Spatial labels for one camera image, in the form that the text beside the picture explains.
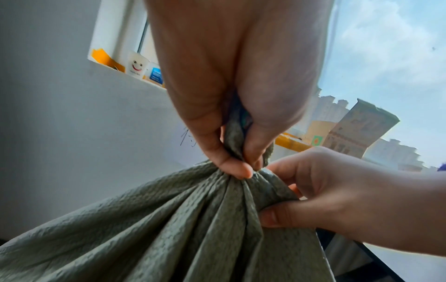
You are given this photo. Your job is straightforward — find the blue and white box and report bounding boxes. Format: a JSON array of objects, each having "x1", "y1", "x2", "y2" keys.
[{"x1": 144, "y1": 63, "x2": 165, "y2": 88}]

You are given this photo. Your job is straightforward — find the black frame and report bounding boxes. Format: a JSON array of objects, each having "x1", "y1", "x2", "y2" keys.
[{"x1": 315, "y1": 229, "x2": 407, "y2": 282}]

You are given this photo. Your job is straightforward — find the brown patterned carton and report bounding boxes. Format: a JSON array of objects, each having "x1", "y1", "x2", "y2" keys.
[{"x1": 322, "y1": 98, "x2": 400, "y2": 160}]

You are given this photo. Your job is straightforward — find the person's right forearm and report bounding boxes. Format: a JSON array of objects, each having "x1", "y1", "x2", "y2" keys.
[{"x1": 411, "y1": 171, "x2": 446, "y2": 258}]

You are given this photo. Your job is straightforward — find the person's left hand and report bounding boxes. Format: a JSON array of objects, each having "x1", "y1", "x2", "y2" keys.
[{"x1": 144, "y1": 0, "x2": 335, "y2": 180}]

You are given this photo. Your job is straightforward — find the white smiley face cup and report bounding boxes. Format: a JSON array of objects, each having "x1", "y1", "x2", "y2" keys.
[{"x1": 125, "y1": 51, "x2": 151, "y2": 80}]

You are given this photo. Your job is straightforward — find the green textured cloth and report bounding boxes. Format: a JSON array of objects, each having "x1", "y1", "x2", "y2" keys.
[{"x1": 0, "y1": 93, "x2": 337, "y2": 282}]

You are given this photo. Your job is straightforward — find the white window frame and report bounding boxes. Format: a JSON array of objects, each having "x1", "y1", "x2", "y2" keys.
[{"x1": 87, "y1": 0, "x2": 168, "y2": 92}]

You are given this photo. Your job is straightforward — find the yellow box with green label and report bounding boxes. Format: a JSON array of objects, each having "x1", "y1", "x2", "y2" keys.
[{"x1": 302, "y1": 120, "x2": 337, "y2": 147}]

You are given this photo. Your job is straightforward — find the person's right hand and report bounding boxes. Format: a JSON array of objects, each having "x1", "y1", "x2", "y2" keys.
[{"x1": 259, "y1": 146, "x2": 412, "y2": 249}]

